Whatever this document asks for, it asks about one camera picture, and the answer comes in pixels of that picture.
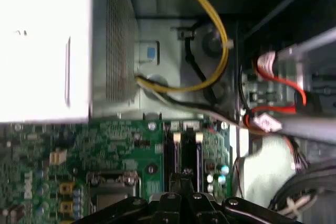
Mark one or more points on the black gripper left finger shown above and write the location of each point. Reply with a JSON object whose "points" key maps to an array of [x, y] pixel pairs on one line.
{"points": [[162, 208]]}

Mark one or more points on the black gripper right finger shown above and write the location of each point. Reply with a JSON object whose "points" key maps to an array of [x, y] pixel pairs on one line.
{"points": [[204, 208]]}

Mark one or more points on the dark RAM stick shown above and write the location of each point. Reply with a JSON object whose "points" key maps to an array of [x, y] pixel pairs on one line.
{"points": [[174, 155], [199, 161]]}

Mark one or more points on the silver CPU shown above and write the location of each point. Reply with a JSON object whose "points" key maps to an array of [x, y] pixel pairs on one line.
{"points": [[115, 193]]}

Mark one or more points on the CPU socket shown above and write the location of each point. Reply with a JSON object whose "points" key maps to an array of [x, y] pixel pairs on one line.
{"points": [[105, 174]]}

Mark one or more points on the green motherboard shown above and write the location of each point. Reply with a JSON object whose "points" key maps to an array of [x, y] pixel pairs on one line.
{"points": [[110, 142]]}

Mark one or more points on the metal drive cage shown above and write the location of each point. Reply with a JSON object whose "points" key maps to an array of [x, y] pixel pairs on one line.
{"points": [[291, 58]]}

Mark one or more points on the black PC case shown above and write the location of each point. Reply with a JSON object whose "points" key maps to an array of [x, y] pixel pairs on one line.
{"points": [[162, 35]]}

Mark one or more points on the grey power supply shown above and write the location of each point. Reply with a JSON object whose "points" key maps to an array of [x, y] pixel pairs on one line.
{"points": [[44, 51]]}

